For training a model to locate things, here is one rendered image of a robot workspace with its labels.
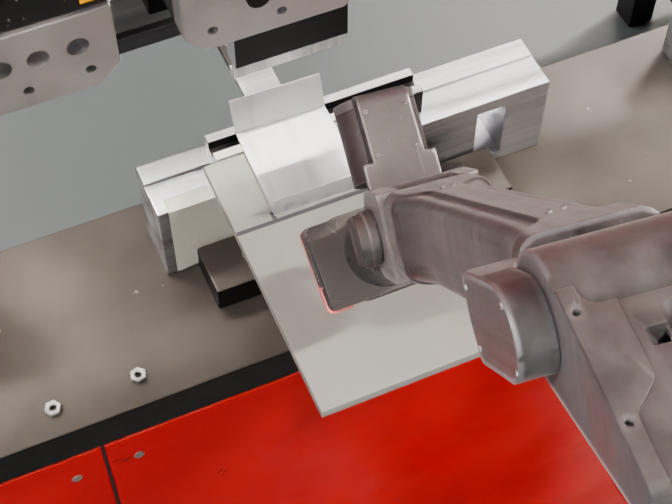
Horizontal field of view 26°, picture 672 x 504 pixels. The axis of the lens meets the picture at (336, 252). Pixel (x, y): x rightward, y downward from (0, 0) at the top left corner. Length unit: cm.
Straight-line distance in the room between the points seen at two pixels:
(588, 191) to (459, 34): 134
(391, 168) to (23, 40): 28
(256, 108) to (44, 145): 135
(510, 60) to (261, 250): 33
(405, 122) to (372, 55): 172
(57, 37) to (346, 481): 72
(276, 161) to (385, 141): 31
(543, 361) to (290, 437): 93
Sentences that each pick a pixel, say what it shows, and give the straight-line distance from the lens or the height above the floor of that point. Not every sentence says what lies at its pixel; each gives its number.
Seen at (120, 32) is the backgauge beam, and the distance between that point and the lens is 150.
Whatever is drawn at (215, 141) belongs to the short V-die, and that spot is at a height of 100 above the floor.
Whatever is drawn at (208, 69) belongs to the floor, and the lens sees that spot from 268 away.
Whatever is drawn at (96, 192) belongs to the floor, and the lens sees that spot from 253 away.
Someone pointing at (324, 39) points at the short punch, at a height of 110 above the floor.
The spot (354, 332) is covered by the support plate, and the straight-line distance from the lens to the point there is 118.
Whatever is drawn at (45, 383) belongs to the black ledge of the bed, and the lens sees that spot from 132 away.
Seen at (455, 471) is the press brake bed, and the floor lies 46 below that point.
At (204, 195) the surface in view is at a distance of 130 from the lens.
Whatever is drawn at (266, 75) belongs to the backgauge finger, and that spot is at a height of 100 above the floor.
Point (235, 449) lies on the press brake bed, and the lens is 144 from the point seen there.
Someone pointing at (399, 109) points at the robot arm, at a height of 126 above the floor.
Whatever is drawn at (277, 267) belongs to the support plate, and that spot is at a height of 100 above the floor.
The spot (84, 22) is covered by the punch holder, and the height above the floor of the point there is 124.
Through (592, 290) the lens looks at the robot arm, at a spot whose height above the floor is 157.
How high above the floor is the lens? 201
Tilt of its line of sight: 56 degrees down
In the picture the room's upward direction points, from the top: straight up
